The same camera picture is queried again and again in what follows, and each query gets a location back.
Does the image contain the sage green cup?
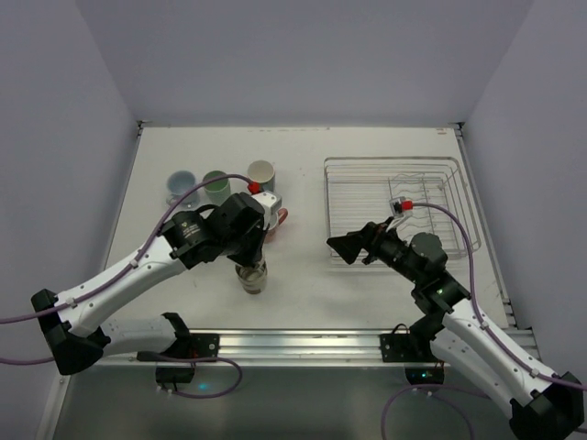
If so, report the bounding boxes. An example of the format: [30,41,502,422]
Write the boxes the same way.
[204,170,231,205]

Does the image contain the pink mug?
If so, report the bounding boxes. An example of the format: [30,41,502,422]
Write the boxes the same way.
[264,207,289,244]

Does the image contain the cream cup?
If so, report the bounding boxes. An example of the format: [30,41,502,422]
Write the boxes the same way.
[235,262,268,294]

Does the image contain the teal grey mug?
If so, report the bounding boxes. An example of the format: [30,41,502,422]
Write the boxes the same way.
[247,159,275,192]

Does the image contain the pale blue footed cup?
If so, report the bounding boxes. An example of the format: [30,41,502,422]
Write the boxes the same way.
[166,170,200,206]

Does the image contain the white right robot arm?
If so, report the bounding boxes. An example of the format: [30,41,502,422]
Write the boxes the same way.
[327,222,585,439]

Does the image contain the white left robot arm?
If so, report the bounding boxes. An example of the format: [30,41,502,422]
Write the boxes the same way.
[31,192,282,375]

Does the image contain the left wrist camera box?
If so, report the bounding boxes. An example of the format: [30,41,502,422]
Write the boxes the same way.
[252,191,282,229]

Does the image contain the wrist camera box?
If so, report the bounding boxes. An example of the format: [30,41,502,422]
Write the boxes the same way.
[388,196,414,228]
[252,191,282,229]

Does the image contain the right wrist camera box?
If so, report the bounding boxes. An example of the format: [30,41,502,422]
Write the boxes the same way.
[388,196,414,228]

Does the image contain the metal wire dish rack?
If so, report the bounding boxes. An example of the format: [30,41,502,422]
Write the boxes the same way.
[324,156,482,264]

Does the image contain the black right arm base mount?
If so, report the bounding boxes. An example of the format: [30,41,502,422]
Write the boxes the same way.
[379,315,445,385]

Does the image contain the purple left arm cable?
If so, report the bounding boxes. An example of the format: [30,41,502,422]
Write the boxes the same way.
[0,172,262,398]

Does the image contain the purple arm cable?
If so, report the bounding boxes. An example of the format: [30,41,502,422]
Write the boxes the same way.
[380,199,587,440]
[0,172,262,398]

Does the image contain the aluminium front rail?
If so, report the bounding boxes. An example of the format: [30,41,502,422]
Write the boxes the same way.
[98,327,537,368]

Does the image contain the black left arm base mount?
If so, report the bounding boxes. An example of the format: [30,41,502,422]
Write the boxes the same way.
[137,313,220,391]

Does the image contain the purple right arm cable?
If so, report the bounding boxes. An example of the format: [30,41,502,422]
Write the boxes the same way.
[380,199,587,440]

